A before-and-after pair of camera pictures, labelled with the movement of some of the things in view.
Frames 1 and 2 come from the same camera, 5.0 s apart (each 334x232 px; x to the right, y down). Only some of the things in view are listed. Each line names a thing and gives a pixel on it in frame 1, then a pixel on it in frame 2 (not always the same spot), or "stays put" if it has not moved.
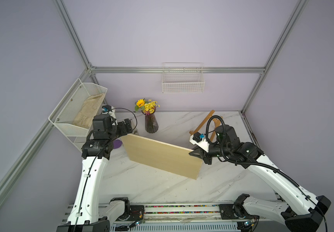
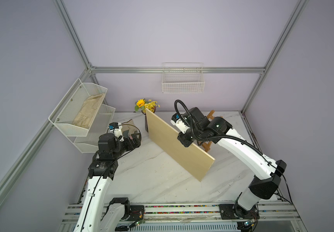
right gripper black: x=203 y=155 to x=183 y=137
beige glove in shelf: x=84 y=116 stays put
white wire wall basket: x=183 y=78 stays put
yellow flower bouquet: x=148 y=107 stays put
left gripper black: x=120 y=125 to x=136 y=142
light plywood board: x=161 y=155 to x=196 y=161
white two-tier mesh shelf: x=74 y=116 stays put
